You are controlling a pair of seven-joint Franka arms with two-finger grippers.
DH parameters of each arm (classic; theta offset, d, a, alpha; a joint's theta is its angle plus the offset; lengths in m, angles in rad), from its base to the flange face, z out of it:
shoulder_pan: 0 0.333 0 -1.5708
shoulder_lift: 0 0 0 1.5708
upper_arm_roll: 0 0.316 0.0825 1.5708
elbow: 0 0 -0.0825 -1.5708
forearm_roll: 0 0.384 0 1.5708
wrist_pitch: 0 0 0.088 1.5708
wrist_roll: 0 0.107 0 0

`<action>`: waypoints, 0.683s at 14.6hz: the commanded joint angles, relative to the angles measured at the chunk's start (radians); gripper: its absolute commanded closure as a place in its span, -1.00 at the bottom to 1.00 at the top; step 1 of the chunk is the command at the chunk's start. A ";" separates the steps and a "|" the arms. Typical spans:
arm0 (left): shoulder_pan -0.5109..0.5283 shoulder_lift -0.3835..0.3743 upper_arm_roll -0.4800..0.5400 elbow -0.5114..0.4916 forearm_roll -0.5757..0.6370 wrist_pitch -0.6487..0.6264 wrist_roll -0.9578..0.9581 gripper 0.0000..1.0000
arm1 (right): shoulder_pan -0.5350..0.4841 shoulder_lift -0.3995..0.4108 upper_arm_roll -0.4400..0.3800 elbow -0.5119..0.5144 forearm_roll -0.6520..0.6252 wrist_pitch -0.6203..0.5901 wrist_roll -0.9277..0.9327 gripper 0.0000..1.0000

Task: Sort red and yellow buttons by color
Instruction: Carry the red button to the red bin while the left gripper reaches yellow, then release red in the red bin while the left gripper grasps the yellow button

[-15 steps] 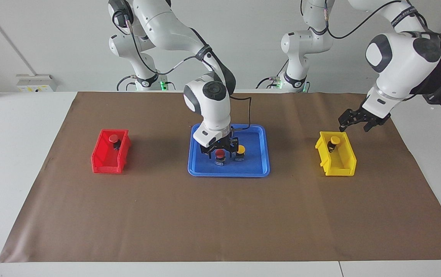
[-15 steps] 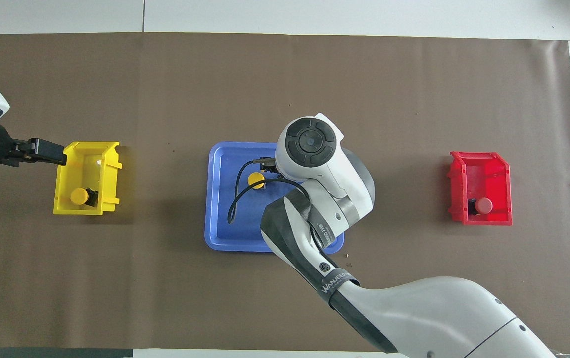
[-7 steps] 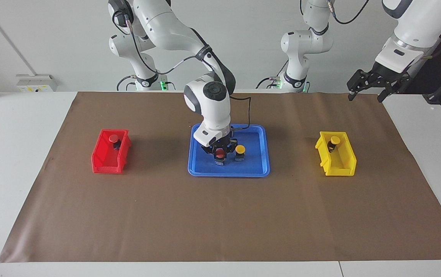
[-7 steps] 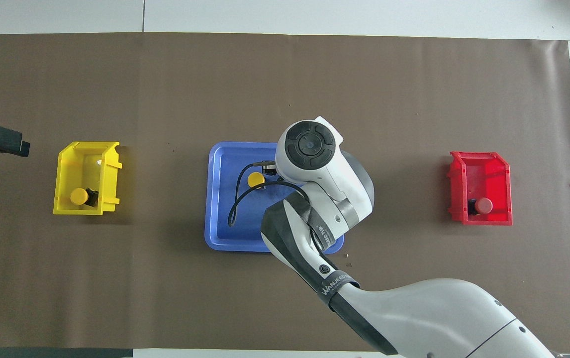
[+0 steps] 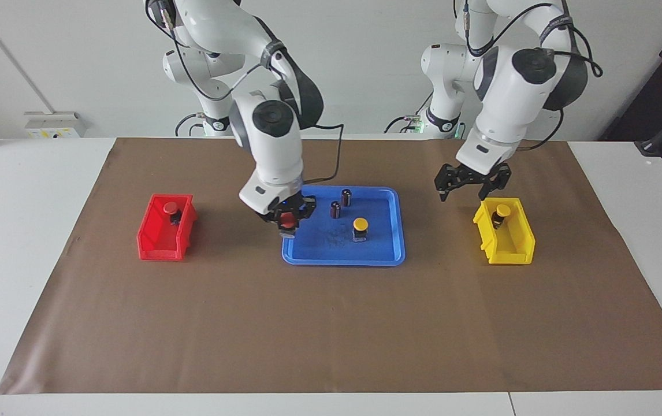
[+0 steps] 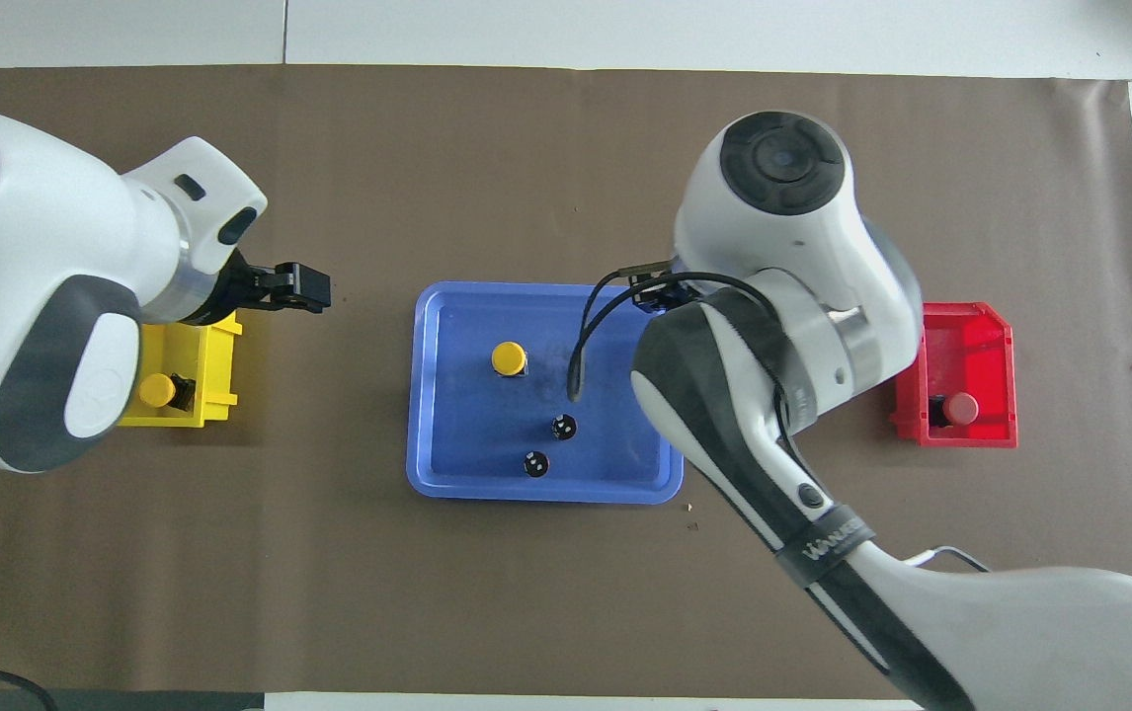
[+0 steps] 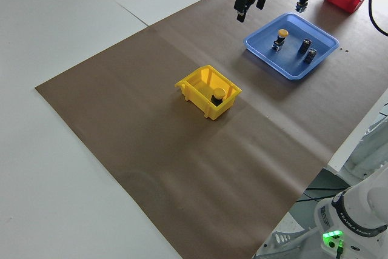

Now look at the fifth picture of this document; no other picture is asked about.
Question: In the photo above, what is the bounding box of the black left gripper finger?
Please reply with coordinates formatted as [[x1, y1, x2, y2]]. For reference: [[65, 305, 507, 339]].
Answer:
[[479, 164, 512, 200], [435, 165, 463, 202]]

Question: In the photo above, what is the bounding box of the yellow plastic bin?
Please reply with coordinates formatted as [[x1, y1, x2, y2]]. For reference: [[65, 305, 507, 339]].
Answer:
[[473, 197, 536, 265]]

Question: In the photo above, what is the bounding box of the blue plastic tray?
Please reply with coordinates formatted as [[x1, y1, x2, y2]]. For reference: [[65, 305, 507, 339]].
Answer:
[[282, 185, 406, 266]]

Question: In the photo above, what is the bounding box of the red plastic bin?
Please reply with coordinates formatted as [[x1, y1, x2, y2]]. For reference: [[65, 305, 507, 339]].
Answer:
[[137, 194, 198, 262]]

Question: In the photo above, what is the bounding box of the brown paper mat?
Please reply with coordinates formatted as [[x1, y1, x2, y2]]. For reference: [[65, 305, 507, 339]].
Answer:
[[0, 138, 662, 395]]

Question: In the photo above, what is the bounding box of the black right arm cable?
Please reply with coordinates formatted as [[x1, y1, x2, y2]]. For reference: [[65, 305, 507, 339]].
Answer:
[[146, 0, 345, 185]]

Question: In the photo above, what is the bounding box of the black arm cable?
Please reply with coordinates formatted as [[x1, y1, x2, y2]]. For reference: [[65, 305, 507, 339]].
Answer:
[[146, 0, 345, 185], [463, 0, 604, 152]]

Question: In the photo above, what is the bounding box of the black left base cable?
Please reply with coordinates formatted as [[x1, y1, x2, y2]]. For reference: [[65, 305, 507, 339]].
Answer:
[[383, 92, 433, 133]]

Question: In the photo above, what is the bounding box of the black base cable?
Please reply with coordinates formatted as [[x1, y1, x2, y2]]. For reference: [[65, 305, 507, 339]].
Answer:
[[174, 113, 204, 137], [383, 92, 433, 133]]

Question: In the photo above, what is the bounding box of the black right base cable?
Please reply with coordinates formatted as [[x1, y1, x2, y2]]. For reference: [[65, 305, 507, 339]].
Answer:
[[174, 113, 204, 137]]

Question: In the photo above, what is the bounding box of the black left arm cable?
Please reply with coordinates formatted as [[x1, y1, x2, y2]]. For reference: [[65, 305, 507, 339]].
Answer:
[[463, 0, 604, 152]]

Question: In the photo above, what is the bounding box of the white wall box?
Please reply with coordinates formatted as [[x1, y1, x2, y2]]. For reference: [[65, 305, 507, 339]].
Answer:
[[24, 112, 87, 139]]

